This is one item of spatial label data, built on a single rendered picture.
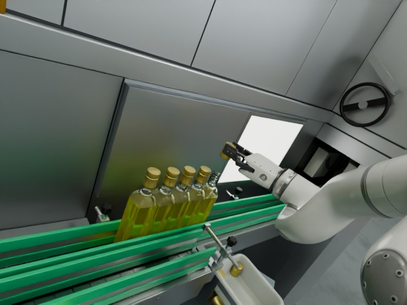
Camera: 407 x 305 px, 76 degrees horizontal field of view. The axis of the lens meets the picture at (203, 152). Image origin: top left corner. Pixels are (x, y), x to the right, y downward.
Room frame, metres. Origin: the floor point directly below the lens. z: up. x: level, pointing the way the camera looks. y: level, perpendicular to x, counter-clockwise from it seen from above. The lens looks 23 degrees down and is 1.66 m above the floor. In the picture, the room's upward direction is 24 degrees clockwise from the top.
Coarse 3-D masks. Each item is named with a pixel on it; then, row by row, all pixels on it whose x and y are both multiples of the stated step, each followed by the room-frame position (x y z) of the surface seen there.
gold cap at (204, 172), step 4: (200, 168) 0.67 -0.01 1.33; (204, 168) 0.68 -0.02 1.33; (208, 168) 0.69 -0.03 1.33; (200, 172) 0.67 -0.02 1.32; (204, 172) 0.66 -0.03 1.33; (208, 172) 0.67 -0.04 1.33; (196, 176) 0.67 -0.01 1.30; (200, 176) 0.66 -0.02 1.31; (204, 176) 0.66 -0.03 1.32; (208, 176) 0.68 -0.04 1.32; (196, 180) 0.67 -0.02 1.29; (200, 180) 0.66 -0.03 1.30; (204, 180) 0.67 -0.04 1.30
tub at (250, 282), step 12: (228, 264) 0.74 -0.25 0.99; (252, 264) 0.77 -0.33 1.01; (228, 276) 0.74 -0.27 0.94; (240, 276) 0.76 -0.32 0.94; (252, 276) 0.74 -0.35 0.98; (228, 288) 0.62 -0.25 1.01; (240, 288) 0.71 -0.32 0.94; (252, 288) 0.72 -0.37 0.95; (264, 288) 0.71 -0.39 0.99; (240, 300) 0.66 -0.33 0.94; (252, 300) 0.68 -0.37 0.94; (264, 300) 0.69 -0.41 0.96; (276, 300) 0.67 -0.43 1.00
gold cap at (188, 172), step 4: (184, 168) 0.63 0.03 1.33; (188, 168) 0.64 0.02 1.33; (192, 168) 0.65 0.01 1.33; (184, 172) 0.63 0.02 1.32; (188, 172) 0.62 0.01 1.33; (192, 172) 0.63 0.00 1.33; (180, 176) 0.63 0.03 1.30; (184, 176) 0.62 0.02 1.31; (188, 176) 0.62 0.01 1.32; (192, 176) 0.63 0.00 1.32; (180, 180) 0.63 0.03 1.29; (184, 180) 0.62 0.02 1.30; (188, 180) 0.62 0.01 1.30; (184, 184) 0.62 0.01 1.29; (188, 184) 0.63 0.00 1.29
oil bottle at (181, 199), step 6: (174, 186) 0.64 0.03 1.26; (174, 192) 0.62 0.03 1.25; (180, 192) 0.62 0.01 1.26; (186, 192) 0.63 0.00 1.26; (174, 198) 0.61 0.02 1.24; (180, 198) 0.61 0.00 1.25; (186, 198) 0.63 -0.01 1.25; (174, 204) 0.60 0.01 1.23; (180, 204) 0.62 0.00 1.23; (186, 204) 0.63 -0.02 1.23; (174, 210) 0.61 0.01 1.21; (180, 210) 0.62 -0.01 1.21; (174, 216) 0.61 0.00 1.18; (180, 216) 0.63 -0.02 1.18; (168, 222) 0.60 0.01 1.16; (174, 222) 0.62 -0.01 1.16; (168, 228) 0.61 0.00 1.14; (174, 228) 0.63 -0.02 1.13
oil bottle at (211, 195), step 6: (204, 186) 0.71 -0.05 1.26; (210, 192) 0.70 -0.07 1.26; (216, 192) 0.72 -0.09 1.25; (210, 198) 0.70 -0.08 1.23; (216, 198) 0.72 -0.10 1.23; (204, 204) 0.69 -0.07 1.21; (210, 204) 0.71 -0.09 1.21; (204, 210) 0.70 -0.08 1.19; (210, 210) 0.72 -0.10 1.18; (198, 216) 0.69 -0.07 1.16; (204, 216) 0.71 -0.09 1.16; (198, 222) 0.70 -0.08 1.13
